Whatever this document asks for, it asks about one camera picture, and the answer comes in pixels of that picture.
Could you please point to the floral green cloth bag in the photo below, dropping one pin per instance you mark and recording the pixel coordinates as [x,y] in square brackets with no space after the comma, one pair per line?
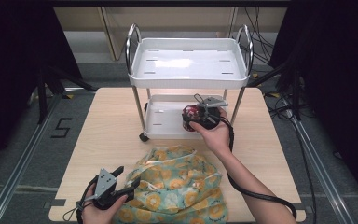
[174,193]

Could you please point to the red round tin can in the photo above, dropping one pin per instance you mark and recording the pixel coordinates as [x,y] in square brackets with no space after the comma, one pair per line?
[192,111]

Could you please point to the person's left hand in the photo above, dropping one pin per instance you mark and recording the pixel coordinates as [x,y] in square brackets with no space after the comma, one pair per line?
[98,216]

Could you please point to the white two-tier trolley cart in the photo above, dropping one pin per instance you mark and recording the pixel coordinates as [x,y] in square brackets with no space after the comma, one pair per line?
[188,62]

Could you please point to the black stand legs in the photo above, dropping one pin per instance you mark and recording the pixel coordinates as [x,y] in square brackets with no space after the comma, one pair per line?
[43,96]
[296,93]

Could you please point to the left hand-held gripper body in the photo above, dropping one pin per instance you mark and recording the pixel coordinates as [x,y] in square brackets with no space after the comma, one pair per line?
[104,183]

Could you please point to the beige wooden cabinet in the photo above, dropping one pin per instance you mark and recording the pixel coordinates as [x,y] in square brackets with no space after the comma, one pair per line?
[174,21]

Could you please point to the metal floor rail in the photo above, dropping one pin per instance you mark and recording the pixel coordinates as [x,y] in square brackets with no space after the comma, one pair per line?
[320,168]
[18,171]

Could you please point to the black curtain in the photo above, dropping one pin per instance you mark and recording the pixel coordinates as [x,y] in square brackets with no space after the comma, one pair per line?
[9,77]
[338,77]

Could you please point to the black overhead bar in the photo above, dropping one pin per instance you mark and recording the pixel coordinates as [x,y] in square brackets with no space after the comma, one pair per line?
[167,3]

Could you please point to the person's right hand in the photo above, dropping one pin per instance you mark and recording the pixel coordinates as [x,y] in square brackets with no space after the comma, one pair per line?
[219,137]

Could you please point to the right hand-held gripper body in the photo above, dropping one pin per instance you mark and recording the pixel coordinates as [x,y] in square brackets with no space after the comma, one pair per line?
[210,116]

